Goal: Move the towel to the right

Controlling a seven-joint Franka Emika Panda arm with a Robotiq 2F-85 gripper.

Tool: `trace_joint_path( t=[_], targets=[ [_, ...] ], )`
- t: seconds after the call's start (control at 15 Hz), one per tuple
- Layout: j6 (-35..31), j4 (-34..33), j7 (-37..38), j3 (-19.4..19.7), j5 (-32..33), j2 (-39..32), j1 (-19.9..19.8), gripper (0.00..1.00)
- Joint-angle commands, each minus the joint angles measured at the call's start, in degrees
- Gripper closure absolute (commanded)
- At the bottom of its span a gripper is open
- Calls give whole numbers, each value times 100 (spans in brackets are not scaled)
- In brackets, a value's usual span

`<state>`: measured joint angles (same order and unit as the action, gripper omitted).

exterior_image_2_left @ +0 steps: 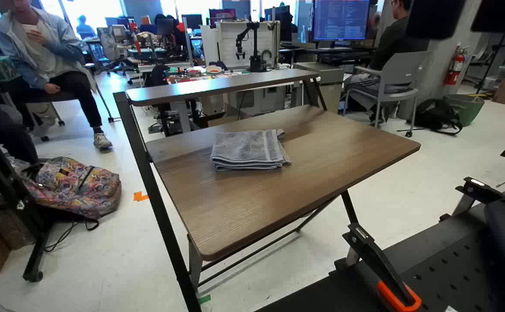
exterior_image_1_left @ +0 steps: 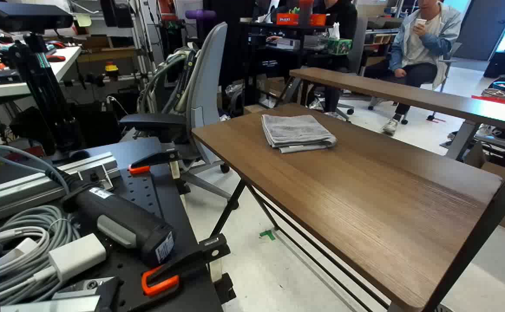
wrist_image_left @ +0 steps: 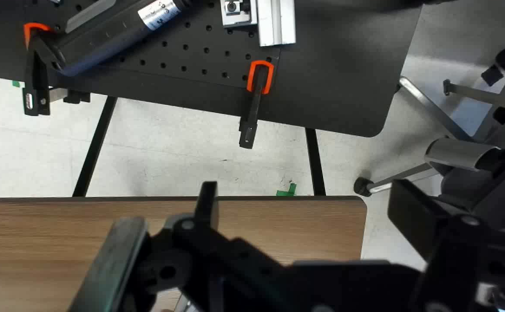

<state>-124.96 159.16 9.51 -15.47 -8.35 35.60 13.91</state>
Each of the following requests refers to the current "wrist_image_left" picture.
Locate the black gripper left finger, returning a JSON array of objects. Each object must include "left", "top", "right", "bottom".
[{"left": 68, "top": 180, "right": 248, "bottom": 312}]

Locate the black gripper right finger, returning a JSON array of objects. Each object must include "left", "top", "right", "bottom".
[{"left": 387, "top": 178, "right": 505, "bottom": 312}]

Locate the grey office chair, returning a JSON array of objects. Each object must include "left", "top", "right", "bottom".
[{"left": 353, "top": 43, "right": 505, "bottom": 199}]

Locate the black handheld cylindrical device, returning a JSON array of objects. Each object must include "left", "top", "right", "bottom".
[{"left": 47, "top": 0, "right": 203, "bottom": 79}]

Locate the black perforated work table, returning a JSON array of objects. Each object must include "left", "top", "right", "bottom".
[{"left": 0, "top": 0, "right": 425, "bottom": 197}]

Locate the long orange-handled black clamp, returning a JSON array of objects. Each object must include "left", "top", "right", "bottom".
[{"left": 21, "top": 20, "right": 54, "bottom": 117}]

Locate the short orange-handled black clamp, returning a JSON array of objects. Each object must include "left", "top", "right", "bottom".
[{"left": 238, "top": 59, "right": 278, "bottom": 150}]

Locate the small silver metal bracket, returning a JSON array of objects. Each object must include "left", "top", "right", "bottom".
[{"left": 221, "top": 0, "right": 261, "bottom": 29}]

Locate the silver aluminium extrusion rail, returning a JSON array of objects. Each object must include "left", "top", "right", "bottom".
[{"left": 255, "top": 0, "right": 299, "bottom": 48}]

